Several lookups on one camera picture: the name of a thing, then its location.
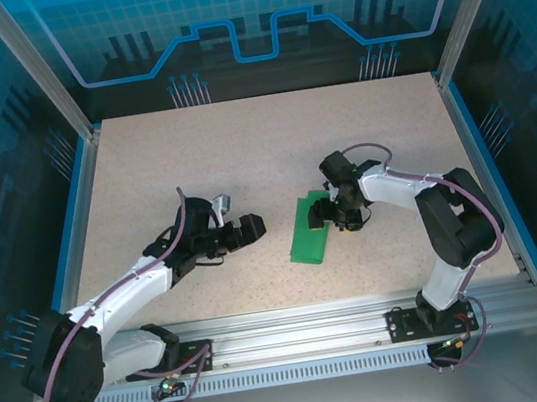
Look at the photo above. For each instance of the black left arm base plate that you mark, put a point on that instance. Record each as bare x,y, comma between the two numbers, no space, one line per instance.
197,348

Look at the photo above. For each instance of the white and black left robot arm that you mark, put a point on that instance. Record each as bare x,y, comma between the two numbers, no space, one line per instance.
125,288

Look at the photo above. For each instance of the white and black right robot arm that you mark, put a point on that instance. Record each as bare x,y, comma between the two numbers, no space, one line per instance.
388,190

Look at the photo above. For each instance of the green cloth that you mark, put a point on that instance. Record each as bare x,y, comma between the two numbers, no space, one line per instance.
310,245

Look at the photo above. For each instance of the blue side strip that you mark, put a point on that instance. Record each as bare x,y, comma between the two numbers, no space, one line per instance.
68,241
496,177

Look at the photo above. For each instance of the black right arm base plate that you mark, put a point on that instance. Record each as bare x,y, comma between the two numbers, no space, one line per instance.
401,325

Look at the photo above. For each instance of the aluminium side rail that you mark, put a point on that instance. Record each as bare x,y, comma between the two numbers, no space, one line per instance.
83,239
479,169

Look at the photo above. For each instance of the small LED connector board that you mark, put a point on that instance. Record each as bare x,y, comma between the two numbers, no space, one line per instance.
454,342
167,387

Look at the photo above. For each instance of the aluminium frame post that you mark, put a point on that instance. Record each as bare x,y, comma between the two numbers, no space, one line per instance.
34,69
466,4

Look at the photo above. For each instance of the long aluminium mounting rail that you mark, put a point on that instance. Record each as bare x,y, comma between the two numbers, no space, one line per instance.
293,329

